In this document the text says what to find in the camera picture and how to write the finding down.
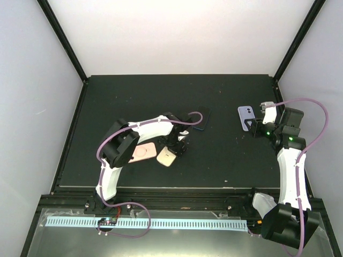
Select beige cased phone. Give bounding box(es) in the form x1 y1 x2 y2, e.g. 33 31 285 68
156 146 176 167

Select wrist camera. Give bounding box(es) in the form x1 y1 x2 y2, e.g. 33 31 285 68
260 101 277 125
178 130 189 141

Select pink cased phone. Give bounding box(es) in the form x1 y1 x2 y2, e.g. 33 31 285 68
129 142 157 163

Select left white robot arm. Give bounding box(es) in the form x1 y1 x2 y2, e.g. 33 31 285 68
96 111 203 214

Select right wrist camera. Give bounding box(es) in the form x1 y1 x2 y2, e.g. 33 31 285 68
260 101 277 125

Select black frame post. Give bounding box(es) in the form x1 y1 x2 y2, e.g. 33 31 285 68
37 0 88 83
273 0 326 82

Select left black frame post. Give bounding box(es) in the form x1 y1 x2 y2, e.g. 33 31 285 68
37 0 88 83

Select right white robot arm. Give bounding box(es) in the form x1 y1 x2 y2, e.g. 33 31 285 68
237 102 319 248

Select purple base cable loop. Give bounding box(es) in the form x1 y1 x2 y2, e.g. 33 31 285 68
96 202 152 239

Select small circuit board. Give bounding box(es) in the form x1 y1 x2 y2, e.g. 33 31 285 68
97 217 117 226

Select light blue slotted cable duct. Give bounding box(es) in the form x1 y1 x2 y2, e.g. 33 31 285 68
45 216 248 232

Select black aluminium front rail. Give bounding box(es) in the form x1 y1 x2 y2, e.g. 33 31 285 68
40 187 325 215

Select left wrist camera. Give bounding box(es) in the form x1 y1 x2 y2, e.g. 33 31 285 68
178 130 189 141

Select lavender phone case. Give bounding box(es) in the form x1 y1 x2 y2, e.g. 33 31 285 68
237 105 255 132

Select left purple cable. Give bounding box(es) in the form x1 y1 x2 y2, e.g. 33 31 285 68
95 111 204 209

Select blue phone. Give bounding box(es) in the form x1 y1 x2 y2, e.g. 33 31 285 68
193 105 212 131

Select right black frame post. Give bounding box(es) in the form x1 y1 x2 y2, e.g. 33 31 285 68
273 0 326 82

